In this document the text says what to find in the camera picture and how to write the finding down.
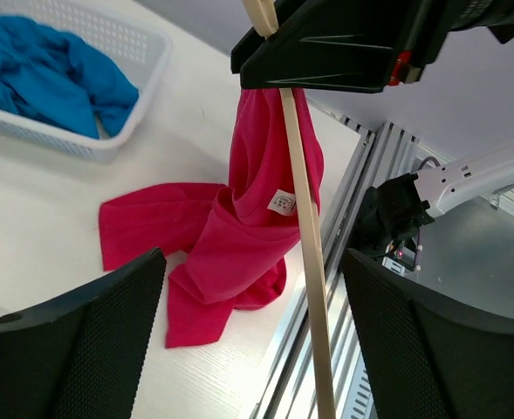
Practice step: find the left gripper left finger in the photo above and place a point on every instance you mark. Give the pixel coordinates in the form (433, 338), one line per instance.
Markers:
(80, 354)

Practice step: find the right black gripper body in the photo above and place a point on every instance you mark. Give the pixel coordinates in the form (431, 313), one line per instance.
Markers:
(436, 19)

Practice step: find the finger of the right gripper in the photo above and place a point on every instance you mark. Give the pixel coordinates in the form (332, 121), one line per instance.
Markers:
(346, 46)

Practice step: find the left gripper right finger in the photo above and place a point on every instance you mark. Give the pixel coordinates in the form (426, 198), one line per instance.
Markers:
(428, 355)

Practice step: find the wooden clothes hanger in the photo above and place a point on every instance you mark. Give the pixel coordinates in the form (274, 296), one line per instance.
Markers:
(315, 283)

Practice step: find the pink magenta t shirt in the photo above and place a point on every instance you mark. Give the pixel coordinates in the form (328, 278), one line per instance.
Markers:
(234, 235)

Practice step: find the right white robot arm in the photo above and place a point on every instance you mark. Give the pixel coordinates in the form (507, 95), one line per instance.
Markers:
(395, 211)

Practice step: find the white plastic basket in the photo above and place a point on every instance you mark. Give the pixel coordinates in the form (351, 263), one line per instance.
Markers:
(141, 52)

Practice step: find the blue cloth in basket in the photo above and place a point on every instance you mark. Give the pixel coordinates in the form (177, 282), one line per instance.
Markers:
(57, 78)

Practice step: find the white slotted cable duct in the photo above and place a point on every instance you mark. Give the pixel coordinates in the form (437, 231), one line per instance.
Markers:
(359, 401)

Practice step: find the aluminium mounting rail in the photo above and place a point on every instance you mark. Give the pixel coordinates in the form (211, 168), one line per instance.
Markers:
(468, 254)

